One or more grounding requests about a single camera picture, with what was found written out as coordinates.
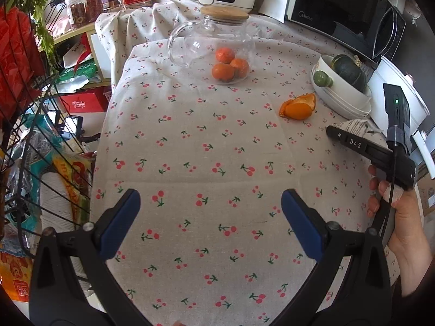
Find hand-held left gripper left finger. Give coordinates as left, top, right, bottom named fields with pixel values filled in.
left=29, top=188, right=152, bottom=326

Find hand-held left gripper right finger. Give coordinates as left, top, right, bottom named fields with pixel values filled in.
left=281, top=188, right=393, bottom=326

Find person's right forearm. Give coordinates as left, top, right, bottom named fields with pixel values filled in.
left=389, top=244, right=434, bottom=326

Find person's right hand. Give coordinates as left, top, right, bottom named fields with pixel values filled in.
left=366, top=165, right=429, bottom=263

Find yellow red printed bag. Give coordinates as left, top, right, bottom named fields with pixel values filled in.
left=51, top=153, right=97, bottom=211

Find paper towel roll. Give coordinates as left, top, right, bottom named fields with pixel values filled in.
left=39, top=171, right=92, bottom=235

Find dark green squash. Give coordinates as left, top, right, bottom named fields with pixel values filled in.
left=331, top=54, right=368, bottom=93

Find peeled orange pieces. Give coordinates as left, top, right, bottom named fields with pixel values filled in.
left=279, top=93, right=316, bottom=120

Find cherry print tablecloth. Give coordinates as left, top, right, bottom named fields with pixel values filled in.
left=90, top=0, right=425, bottom=326

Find orange printed packet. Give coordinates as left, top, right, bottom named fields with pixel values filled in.
left=0, top=251, right=35, bottom=303

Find red carton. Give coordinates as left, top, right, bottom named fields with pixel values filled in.
left=59, top=88, right=113, bottom=112

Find black microwave oven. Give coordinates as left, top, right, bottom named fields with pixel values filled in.
left=285, top=0, right=406, bottom=63

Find green packet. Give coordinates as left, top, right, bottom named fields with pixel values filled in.
left=56, top=59, right=102, bottom=85

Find tangerine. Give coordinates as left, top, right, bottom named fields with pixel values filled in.
left=230, top=58, right=250, bottom=79
left=215, top=48, right=236, bottom=65
left=212, top=63, right=236, bottom=83

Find wooden shelf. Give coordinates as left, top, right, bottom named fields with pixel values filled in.
left=37, top=29, right=114, bottom=85

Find glass teapot with wooden lid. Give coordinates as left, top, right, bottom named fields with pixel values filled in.
left=167, top=6, right=257, bottom=85

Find red plastic bag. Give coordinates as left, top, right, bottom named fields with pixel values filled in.
left=0, top=5, right=46, bottom=123

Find clear jar black lid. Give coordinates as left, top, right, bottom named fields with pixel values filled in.
left=64, top=0, right=89, bottom=29

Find white electric pot with handle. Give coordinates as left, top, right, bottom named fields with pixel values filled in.
left=367, top=55, right=435, bottom=179

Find black cable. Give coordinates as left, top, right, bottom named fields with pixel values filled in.
left=369, top=144, right=400, bottom=243

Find white bowl with green handle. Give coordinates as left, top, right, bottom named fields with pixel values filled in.
left=312, top=54, right=372, bottom=107

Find black wire rack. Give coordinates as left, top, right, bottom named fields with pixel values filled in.
left=0, top=0, right=99, bottom=245

